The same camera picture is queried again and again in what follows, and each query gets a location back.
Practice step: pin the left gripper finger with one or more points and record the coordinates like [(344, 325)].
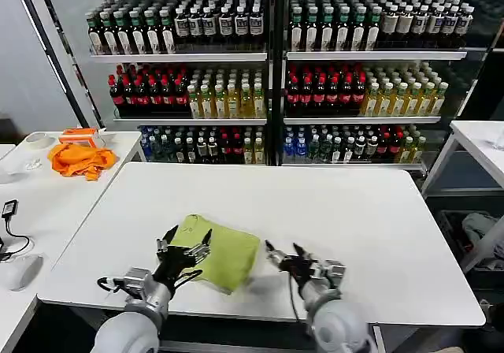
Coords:
[(201, 246), (166, 239)]

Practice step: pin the black crate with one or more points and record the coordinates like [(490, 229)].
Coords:
[(449, 227)]

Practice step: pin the orange and white box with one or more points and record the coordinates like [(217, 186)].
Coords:
[(78, 133)]

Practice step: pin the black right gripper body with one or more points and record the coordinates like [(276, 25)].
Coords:
[(301, 268)]

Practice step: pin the black power adapter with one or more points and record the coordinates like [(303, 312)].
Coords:
[(10, 209)]

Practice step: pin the shelf with bottles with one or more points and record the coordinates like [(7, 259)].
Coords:
[(197, 77), (362, 77)]

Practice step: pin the clear plastic bag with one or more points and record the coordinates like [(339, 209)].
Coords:
[(33, 164)]

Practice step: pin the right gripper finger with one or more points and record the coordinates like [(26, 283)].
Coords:
[(304, 254), (274, 255)]

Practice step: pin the green shirt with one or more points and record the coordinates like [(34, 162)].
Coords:
[(232, 258)]

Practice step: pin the clear plastic item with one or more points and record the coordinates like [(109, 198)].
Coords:
[(499, 140)]

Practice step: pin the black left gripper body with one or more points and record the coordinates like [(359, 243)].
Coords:
[(173, 264)]

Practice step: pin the black slanted frame bar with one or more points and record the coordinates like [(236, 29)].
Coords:
[(55, 61)]

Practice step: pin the white tape roll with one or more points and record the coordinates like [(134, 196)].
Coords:
[(39, 140)]

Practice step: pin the grey cloth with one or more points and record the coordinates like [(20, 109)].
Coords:
[(478, 225)]

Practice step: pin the white side table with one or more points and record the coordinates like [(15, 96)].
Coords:
[(478, 148)]

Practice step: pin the grey white oblong device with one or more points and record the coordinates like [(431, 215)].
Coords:
[(23, 272)]

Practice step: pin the orange cloth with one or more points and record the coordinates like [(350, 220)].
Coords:
[(82, 162)]

